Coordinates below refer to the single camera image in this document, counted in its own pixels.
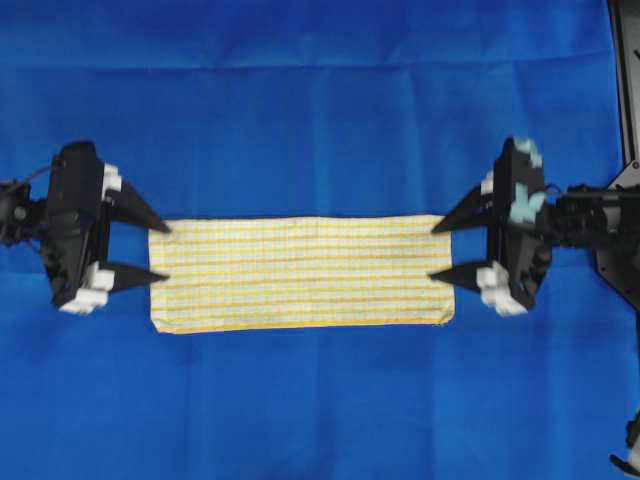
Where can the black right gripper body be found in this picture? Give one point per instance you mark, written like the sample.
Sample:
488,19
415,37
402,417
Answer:
519,255

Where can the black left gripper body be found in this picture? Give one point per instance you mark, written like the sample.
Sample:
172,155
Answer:
81,186

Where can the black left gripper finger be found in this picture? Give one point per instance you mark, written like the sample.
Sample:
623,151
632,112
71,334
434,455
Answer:
130,208
127,276

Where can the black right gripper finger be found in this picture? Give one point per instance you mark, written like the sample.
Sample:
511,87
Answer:
474,210
462,275

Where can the yellow checked towel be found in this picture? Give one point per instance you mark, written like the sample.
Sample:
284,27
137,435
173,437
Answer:
273,273

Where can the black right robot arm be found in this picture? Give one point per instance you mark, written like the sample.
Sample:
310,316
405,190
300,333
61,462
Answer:
591,218

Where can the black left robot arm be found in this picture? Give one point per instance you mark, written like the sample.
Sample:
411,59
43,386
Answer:
23,218

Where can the black white clip object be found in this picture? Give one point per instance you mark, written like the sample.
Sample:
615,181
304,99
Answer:
630,465

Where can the black metal frame stand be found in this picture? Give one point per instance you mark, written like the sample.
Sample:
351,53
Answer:
625,145

